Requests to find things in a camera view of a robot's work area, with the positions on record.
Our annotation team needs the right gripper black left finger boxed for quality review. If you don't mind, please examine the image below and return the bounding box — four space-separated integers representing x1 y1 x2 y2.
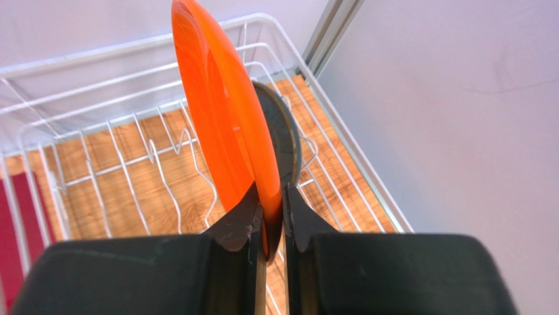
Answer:
10 186 266 314

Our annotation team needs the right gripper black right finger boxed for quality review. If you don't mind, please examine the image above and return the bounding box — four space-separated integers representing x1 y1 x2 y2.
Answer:
283 183 517 314

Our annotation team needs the orange plate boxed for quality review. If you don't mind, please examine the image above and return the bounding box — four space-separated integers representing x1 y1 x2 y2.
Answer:
171 1 282 263

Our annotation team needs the dark grey plate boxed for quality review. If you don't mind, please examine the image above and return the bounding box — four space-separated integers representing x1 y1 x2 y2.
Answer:
253 81 302 184

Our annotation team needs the red file folder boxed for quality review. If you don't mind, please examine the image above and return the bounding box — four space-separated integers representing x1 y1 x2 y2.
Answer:
1 173 46 309

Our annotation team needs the white wire dish rack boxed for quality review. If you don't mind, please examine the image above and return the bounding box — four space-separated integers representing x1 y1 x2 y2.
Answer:
0 12 415 315

